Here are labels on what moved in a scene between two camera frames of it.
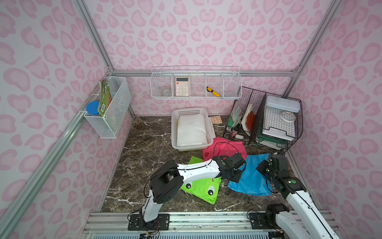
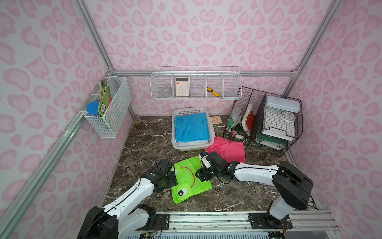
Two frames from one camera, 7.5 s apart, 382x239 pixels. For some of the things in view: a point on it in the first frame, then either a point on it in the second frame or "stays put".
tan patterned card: x=216 y=119 stays put
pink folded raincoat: x=222 y=147 stays put
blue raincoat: x=252 y=181 to x=190 y=126
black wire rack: x=263 y=119 stays put
